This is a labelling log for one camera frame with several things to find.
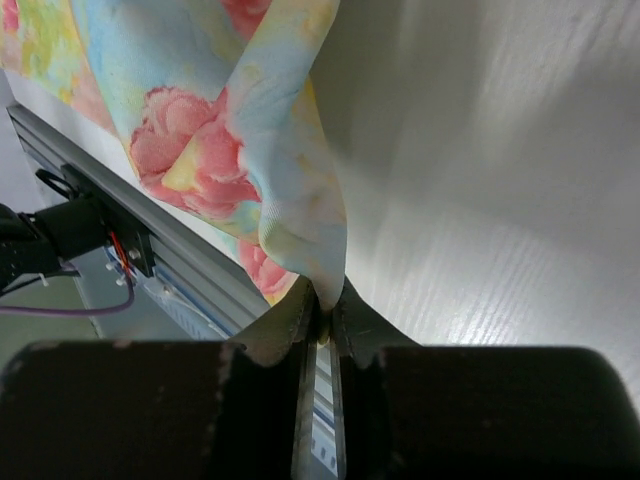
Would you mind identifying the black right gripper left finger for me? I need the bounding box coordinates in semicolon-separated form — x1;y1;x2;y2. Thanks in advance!
1;278;318;479

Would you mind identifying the aluminium mounting rail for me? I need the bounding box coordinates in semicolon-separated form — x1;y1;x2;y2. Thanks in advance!
8;105;340;479

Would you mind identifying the floral pastel skirt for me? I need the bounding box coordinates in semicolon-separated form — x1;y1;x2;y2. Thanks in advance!
1;1;347;311

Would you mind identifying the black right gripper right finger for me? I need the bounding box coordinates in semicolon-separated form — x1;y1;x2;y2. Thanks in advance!
331;285;639;479

